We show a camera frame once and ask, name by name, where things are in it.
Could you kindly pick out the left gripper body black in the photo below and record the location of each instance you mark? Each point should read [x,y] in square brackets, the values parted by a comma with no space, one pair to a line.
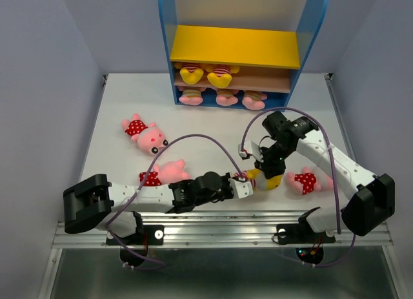
[224,191]

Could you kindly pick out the pink pig plush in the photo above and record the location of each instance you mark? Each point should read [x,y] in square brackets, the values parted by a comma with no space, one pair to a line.
[170,172]
[309,180]

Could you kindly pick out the pink plush striped body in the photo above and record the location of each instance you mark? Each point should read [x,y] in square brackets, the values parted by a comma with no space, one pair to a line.
[226,97]

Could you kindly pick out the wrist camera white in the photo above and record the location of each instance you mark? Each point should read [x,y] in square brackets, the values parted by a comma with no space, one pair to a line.
[249,149]
[241,188]

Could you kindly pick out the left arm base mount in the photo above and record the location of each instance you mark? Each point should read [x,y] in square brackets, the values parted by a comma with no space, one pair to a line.
[134,252]

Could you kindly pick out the yellow bear plush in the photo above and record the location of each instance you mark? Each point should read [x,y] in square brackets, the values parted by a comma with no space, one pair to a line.
[190,72]
[220,76]
[258,180]

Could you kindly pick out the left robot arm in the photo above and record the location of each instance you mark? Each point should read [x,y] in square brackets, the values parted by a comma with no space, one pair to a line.
[97,203]

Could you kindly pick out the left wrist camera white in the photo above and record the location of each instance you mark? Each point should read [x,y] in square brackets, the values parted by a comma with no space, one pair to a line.
[241,188]

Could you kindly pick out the brown lower shelf board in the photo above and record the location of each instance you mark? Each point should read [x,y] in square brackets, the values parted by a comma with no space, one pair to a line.
[265,84]

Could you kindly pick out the pink frog plush striped shirt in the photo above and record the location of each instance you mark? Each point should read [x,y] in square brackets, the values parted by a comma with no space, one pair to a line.
[191,95]

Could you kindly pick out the blue wooden toy shelf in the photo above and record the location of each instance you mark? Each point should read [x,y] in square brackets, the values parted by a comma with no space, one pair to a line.
[303,17]

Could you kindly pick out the pink pig plush dotted dress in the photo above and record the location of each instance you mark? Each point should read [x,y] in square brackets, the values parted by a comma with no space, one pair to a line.
[148,137]

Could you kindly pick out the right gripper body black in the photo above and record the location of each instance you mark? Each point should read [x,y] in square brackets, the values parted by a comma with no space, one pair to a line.
[273,157]

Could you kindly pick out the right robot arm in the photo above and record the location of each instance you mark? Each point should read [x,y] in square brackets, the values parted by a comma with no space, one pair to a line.
[362,200]

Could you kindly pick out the aluminium rail frame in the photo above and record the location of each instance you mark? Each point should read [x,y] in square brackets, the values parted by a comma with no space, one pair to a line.
[222,250]

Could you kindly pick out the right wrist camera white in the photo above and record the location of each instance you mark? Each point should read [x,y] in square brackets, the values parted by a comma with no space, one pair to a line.
[249,149]

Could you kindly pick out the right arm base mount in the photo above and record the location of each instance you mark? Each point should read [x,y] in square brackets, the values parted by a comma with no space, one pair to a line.
[310,244]

